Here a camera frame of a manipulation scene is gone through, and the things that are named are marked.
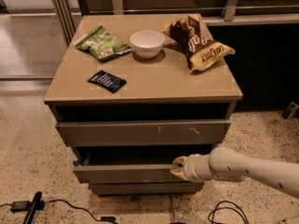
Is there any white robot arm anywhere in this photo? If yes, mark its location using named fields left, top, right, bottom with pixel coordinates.
left=170, top=147, right=299, bottom=198

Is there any grey three-drawer cabinet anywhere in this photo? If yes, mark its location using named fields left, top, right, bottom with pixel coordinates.
left=43, top=13, right=244, bottom=196

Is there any metal shelf frame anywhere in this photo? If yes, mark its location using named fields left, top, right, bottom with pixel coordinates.
left=52, top=0, right=299, bottom=41

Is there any dark blue snack packet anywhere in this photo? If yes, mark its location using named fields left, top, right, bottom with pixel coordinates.
left=88, top=70, right=126, bottom=93

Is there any dark object at right edge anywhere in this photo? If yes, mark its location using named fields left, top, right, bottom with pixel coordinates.
left=282, top=102, right=298, bottom=119

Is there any black looped cable right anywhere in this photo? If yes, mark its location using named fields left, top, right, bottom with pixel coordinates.
left=207, top=200, right=249, bottom=224

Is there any white bowl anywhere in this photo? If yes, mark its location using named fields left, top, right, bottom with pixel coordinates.
left=130, top=30, right=165, bottom=59

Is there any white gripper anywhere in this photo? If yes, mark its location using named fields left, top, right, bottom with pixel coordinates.
left=170, top=154, right=215, bottom=183

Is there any brown yellow chip bag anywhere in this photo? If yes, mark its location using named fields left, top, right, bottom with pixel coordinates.
left=163, top=14, right=235, bottom=74

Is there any black cable left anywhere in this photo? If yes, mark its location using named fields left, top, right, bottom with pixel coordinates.
left=48, top=199, right=120, bottom=224

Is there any black power adapter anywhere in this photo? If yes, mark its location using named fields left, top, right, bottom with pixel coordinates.
left=10, top=201, right=30, bottom=212

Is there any green snack bag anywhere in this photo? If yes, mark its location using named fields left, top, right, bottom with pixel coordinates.
left=75, top=25, right=132, bottom=63

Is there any grey top drawer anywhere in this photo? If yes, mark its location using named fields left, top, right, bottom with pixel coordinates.
left=56, top=119, right=231, bottom=147

